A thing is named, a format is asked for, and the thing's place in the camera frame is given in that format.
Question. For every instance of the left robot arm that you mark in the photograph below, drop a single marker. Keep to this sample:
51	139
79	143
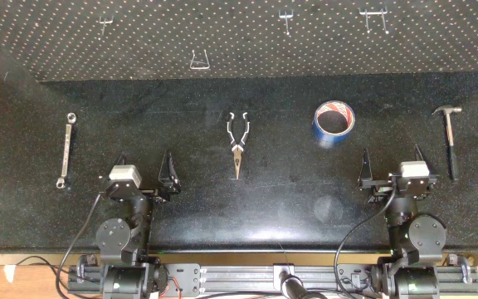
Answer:
113	238

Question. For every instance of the pliers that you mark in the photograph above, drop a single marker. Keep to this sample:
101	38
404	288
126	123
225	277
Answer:
237	160

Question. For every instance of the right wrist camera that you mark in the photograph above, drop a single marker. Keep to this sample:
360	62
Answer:
414	169

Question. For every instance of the hammer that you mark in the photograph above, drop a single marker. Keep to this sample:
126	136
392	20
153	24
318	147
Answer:
450	137

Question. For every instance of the roll of blue tape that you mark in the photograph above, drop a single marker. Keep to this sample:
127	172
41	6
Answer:
321	133

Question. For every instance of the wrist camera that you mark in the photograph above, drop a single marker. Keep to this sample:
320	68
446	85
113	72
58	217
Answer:
414	169
125	174

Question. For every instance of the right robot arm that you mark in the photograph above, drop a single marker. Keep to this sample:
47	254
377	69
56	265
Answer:
427	238

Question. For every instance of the mounting rail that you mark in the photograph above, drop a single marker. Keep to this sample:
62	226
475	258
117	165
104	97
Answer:
239	280

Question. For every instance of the metal hook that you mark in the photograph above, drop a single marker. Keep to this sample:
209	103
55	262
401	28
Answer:
367	18
286	21
199	67
104	24

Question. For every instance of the black pegboard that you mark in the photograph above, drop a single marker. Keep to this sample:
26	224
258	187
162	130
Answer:
239	37

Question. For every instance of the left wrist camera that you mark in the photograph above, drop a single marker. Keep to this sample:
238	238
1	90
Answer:
125	174

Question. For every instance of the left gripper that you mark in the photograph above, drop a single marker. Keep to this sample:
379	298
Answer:
154	193

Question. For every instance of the wrench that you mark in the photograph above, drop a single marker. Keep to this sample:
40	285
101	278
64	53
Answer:
66	149

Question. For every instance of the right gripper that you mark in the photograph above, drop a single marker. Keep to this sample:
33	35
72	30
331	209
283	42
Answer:
413	186

